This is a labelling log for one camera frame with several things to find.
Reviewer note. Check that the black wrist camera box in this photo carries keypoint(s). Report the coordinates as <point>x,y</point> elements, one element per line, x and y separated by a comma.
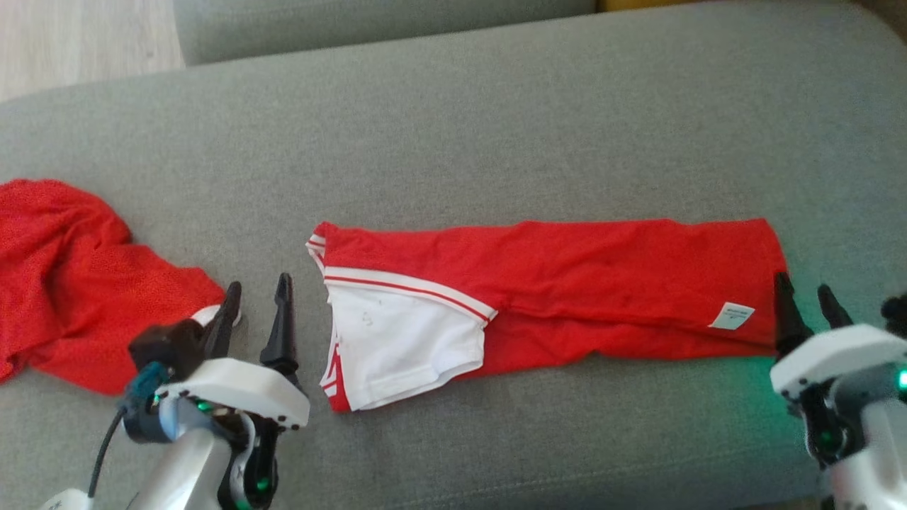
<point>166,347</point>
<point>896,308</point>

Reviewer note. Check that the grey sofa back cushion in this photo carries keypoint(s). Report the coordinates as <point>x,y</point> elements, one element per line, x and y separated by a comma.
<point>354,28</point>

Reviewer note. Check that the yellow sofa pillow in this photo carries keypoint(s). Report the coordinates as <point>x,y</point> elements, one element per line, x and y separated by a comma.
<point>638,3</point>

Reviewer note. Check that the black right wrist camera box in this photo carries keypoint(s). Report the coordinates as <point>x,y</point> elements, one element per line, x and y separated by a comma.
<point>896,308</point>

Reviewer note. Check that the red mesh shorts white trim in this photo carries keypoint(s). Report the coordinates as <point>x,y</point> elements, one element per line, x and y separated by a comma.
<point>78,283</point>

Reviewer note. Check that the red Bulls jersey white sleeves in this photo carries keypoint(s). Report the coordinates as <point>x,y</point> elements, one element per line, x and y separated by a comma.
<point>602,283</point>

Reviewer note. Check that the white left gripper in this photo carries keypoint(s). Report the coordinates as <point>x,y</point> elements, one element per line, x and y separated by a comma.
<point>234,389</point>

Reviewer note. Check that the large grey sofa seat cushion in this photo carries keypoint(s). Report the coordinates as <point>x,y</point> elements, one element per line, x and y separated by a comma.
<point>460,142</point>

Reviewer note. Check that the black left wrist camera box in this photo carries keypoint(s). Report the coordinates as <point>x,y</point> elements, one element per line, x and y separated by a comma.
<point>166,347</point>

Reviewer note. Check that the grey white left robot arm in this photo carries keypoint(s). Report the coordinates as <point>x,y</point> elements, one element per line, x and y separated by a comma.
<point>184,467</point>

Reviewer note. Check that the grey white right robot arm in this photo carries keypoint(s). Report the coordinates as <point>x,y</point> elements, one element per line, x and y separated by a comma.
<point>871,439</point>

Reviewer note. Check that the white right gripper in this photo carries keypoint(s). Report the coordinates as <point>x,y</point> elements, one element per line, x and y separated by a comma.
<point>836,350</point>

